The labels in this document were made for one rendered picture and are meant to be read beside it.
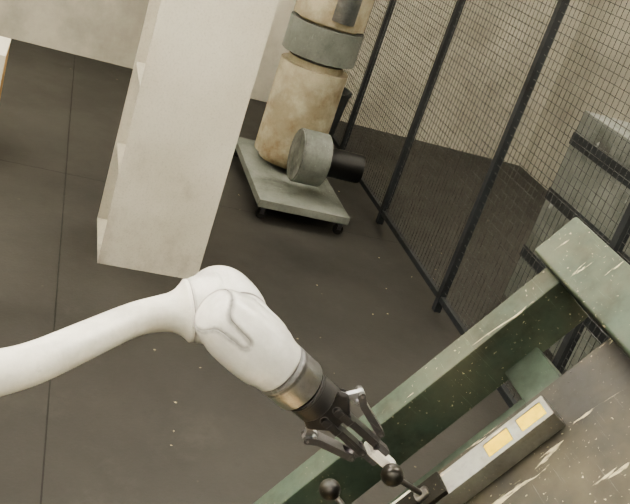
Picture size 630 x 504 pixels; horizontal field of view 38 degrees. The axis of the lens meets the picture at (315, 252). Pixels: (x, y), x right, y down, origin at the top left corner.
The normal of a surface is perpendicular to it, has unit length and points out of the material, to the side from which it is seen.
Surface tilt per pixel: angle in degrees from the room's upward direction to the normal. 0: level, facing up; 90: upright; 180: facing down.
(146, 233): 90
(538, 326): 90
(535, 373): 58
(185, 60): 90
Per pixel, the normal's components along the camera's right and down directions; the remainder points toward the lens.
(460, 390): 0.19, 0.44
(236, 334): 0.22, 0.25
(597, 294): -0.63, -0.62
